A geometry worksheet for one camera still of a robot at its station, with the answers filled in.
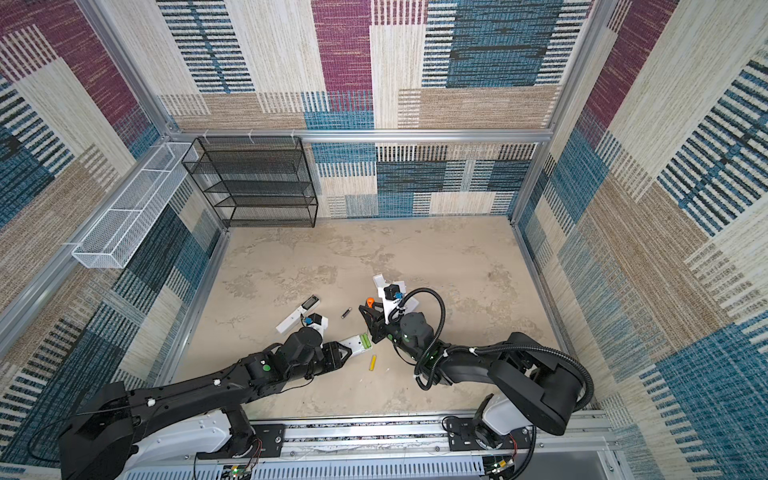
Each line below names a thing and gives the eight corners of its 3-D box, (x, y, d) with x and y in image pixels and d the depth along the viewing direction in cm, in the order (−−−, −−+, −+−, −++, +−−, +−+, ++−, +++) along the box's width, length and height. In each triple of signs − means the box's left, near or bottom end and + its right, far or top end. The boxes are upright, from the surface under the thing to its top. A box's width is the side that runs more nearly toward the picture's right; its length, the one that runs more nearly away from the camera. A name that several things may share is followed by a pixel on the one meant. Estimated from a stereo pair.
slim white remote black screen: (278, 331, 94) (276, 327, 92) (315, 298, 101) (314, 293, 99) (284, 336, 93) (281, 332, 91) (320, 302, 100) (319, 297, 98)
